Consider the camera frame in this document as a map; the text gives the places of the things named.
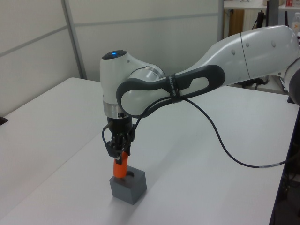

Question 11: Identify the orange cylinder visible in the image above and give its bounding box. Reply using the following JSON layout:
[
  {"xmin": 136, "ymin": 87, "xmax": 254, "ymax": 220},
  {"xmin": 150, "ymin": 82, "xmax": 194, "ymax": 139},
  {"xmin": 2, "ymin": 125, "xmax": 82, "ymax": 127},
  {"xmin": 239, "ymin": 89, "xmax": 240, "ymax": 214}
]
[{"xmin": 112, "ymin": 151, "xmax": 129, "ymax": 179}]

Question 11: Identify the black velcro strap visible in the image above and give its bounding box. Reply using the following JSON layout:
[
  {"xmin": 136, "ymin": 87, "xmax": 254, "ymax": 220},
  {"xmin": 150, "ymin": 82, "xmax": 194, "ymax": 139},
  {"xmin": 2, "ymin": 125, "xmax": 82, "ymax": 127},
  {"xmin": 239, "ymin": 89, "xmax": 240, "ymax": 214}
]
[{"xmin": 165, "ymin": 73, "xmax": 185, "ymax": 104}]

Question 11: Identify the clear bottle with orange label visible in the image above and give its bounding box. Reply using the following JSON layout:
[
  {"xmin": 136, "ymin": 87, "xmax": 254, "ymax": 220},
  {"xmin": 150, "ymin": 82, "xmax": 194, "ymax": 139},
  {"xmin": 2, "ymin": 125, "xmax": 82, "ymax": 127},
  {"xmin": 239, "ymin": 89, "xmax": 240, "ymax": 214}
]
[{"xmin": 291, "ymin": 11, "xmax": 300, "ymax": 36}]

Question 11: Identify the grey block with round hole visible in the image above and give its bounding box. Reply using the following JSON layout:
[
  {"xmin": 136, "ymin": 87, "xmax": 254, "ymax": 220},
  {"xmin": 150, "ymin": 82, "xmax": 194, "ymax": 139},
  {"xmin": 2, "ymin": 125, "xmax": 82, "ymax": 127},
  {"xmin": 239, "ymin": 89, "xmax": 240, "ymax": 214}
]
[{"xmin": 109, "ymin": 165, "xmax": 148, "ymax": 205}]

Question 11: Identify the grey framed partition wall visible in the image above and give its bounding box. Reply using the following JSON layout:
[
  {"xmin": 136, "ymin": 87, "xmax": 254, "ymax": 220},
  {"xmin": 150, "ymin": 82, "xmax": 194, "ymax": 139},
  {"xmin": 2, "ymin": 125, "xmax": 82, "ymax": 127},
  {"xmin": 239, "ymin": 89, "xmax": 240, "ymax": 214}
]
[{"xmin": 0, "ymin": 0, "xmax": 225, "ymax": 82}]

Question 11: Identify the dark vertical stand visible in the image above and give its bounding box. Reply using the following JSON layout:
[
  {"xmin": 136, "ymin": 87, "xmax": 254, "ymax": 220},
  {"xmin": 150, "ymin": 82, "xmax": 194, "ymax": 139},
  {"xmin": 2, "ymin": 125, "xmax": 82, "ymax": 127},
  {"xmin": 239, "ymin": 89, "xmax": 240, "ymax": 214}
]
[{"xmin": 271, "ymin": 102, "xmax": 300, "ymax": 225}]

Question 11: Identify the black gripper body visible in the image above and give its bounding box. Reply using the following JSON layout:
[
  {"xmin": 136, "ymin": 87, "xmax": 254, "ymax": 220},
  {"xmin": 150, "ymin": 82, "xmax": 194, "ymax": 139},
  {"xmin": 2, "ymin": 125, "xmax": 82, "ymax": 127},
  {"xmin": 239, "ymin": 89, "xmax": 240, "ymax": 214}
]
[{"xmin": 106, "ymin": 117, "xmax": 135, "ymax": 144}]

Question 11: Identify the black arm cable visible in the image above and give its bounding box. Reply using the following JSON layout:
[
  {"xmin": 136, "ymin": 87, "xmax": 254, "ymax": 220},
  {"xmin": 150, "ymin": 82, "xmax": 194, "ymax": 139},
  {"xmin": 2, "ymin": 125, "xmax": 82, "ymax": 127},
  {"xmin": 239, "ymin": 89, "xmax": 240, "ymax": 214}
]
[{"xmin": 102, "ymin": 93, "xmax": 288, "ymax": 168}]

